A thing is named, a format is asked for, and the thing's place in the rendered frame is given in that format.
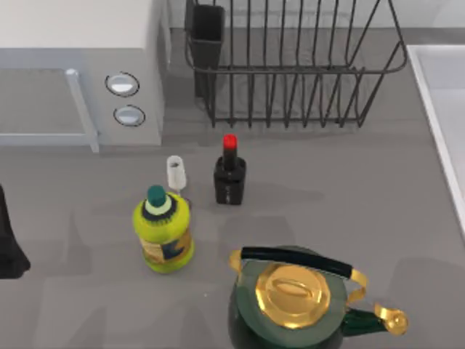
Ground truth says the black bottle with red cap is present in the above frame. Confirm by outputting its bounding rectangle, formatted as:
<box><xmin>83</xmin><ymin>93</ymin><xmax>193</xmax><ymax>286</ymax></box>
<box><xmin>213</xmin><ymin>133</ymin><xmax>248</xmax><ymax>206</ymax></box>

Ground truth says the yellow-green bottle with green cap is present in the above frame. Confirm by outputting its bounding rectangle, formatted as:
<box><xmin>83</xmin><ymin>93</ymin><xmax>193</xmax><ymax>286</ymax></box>
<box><xmin>132</xmin><ymin>185</ymin><xmax>195</xmax><ymax>273</ymax></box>

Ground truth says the small microwave knob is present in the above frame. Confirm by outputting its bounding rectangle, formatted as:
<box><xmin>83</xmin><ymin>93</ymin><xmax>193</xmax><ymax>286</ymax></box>
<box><xmin>113</xmin><ymin>104</ymin><xmax>147</xmax><ymax>128</ymax></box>

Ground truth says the black cutlery holder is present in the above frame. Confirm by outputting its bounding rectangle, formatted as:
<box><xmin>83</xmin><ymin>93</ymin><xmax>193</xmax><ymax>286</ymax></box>
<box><xmin>185</xmin><ymin>3</ymin><xmax>226</xmax><ymax>98</ymax></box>

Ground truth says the large microwave knob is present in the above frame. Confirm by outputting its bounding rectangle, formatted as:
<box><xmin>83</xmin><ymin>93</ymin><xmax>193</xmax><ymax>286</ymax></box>
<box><xmin>104</xmin><ymin>71</ymin><xmax>141</xmax><ymax>99</ymax></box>

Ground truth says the green and gold kettle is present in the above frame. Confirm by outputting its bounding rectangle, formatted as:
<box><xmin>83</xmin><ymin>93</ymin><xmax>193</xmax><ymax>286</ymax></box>
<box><xmin>227</xmin><ymin>245</ymin><xmax>409</xmax><ymax>349</ymax></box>

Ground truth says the pale microwave oven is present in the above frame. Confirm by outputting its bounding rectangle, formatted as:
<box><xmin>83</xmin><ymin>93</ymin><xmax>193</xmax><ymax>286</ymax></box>
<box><xmin>0</xmin><ymin>0</ymin><xmax>172</xmax><ymax>153</ymax></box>

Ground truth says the microwave oven door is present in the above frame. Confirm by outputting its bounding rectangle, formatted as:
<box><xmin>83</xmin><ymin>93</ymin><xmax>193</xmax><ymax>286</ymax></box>
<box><xmin>0</xmin><ymin>68</ymin><xmax>100</xmax><ymax>153</ymax></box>

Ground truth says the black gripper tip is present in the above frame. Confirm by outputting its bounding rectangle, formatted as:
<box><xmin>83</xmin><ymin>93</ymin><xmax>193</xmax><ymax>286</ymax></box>
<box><xmin>0</xmin><ymin>184</ymin><xmax>32</xmax><ymax>281</ymax></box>

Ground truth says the black wire dish rack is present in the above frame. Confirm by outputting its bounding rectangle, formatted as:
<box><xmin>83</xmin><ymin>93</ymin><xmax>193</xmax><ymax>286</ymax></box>
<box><xmin>183</xmin><ymin>0</ymin><xmax>408</xmax><ymax>129</ymax></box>

